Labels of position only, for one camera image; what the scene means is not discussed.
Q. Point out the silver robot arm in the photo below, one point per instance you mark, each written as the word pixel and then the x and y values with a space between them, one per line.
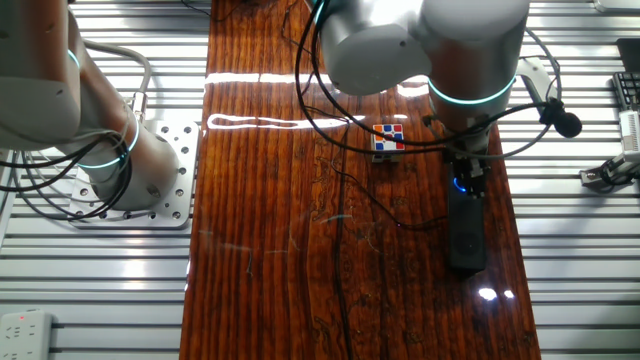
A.
pixel 475 40

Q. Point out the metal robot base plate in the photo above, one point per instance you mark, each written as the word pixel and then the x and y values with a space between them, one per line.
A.
pixel 182 165

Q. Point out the black soundbar speaker with knob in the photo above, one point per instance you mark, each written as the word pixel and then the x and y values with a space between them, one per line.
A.
pixel 467 240

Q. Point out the white power strip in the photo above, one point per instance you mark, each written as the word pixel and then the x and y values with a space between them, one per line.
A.
pixel 22 335

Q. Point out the black flat panel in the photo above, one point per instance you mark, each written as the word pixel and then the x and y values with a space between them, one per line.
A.
pixel 631 55

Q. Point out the black foam microphone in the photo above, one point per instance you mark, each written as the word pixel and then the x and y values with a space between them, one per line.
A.
pixel 567 123

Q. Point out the black keyboard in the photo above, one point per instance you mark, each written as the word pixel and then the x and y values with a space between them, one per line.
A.
pixel 629 90

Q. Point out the rubik's cube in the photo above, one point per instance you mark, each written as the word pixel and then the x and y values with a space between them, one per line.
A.
pixel 388 137

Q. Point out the aluminium frame beam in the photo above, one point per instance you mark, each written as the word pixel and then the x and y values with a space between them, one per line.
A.
pixel 620 5

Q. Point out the brown wood grain board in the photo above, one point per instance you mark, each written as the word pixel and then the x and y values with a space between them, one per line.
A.
pixel 280 250

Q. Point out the metal clamp tool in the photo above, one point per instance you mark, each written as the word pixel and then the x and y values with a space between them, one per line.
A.
pixel 600 176

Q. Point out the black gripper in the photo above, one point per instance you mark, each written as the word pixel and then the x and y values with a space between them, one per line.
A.
pixel 467 162

